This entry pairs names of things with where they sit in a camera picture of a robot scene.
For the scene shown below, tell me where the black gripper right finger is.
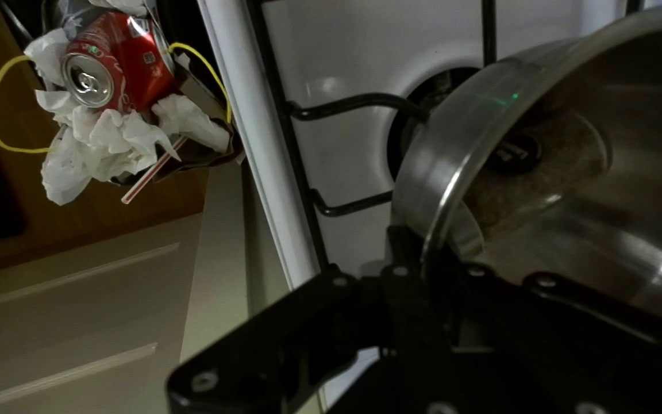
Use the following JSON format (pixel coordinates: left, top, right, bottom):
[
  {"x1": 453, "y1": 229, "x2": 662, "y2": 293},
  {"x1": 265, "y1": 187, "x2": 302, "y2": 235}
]
[{"x1": 432, "y1": 250, "x2": 662, "y2": 414}]

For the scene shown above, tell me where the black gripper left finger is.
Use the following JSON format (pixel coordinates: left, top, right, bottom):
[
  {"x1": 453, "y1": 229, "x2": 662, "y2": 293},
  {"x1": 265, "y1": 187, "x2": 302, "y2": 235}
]
[{"x1": 167, "y1": 224, "x2": 431, "y2": 414}]

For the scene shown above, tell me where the silver metal bowl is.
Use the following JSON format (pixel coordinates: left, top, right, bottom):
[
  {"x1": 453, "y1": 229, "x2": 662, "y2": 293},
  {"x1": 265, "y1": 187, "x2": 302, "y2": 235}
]
[{"x1": 388, "y1": 4, "x2": 662, "y2": 336}]

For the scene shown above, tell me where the white panel door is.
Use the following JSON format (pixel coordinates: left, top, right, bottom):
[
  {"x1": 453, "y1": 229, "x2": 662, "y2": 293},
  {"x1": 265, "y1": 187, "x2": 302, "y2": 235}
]
[{"x1": 0, "y1": 214, "x2": 203, "y2": 414}]

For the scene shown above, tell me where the red striped straw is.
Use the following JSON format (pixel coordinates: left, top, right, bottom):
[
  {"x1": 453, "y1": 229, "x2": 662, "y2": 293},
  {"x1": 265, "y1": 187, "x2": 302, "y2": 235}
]
[{"x1": 120, "y1": 136, "x2": 192, "y2": 206}]

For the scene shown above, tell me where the white crumpled tissue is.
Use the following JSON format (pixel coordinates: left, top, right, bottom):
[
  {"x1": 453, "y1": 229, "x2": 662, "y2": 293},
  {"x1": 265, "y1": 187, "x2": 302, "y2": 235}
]
[
  {"x1": 149, "y1": 93, "x2": 234, "y2": 155},
  {"x1": 36, "y1": 88, "x2": 184, "y2": 206},
  {"x1": 22, "y1": 28, "x2": 71, "y2": 88}
]

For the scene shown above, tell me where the black burner grate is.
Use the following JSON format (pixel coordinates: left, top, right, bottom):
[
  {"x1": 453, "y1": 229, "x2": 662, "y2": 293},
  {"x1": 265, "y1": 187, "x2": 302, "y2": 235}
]
[{"x1": 247, "y1": 0, "x2": 502, "y2": 220}]

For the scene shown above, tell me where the white gas stove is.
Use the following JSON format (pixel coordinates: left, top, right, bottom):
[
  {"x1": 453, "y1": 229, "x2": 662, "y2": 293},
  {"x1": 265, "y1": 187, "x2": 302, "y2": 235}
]
[{"x1": 197, "y1": 0, "x2": 655, "y2": 412}]

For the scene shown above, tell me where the crushed red soda can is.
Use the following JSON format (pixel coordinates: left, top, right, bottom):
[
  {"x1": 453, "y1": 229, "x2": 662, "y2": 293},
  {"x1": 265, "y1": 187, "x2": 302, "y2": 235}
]
[{"x1": 59, "y1": 10, "x2": 177, "y2": 112}]

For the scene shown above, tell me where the black trash bin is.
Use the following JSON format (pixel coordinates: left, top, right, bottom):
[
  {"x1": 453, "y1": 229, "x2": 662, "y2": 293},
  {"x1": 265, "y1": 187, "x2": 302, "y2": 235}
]
[{"x1": 0, "y1": 0, "x2": 247, "y2": 187}]

